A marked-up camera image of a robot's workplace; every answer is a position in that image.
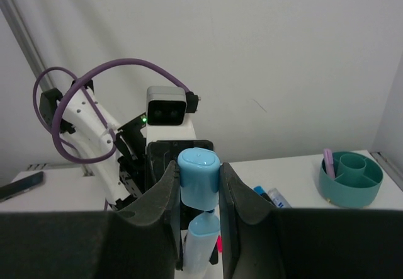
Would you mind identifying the teal round desk organizer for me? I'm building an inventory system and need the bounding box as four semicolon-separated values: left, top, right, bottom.
317;151;383;208

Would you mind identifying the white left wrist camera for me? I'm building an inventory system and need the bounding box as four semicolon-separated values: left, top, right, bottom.
145;86;196;144

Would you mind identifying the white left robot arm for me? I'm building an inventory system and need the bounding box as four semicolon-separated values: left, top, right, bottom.
59;82;213;211

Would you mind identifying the black smartphone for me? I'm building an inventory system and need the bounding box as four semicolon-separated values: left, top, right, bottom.
1;171;45;202

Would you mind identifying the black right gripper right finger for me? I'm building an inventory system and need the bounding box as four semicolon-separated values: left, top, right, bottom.
219;163;402;278

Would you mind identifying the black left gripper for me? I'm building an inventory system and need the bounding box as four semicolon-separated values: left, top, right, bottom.
115;117;214;210

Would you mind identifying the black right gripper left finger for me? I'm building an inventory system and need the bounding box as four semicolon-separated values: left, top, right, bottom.
1;161;181;278

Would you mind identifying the black pink highlighter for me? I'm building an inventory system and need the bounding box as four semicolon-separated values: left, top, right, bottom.
216;235;222;253

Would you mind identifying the blue glue bottle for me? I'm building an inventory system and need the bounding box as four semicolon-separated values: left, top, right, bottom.
267;188;292;208

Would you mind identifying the blue translucent highlighter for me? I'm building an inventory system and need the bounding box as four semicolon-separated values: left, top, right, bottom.
183;210;220;278

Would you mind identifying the blue highlighter cap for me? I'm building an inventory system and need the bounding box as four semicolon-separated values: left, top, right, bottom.
178;147;220;211

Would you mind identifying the pink translucent highlighter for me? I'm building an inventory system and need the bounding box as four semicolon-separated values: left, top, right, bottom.
323;149;336;179

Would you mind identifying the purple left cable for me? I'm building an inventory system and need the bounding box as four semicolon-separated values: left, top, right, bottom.
33;57;202;212

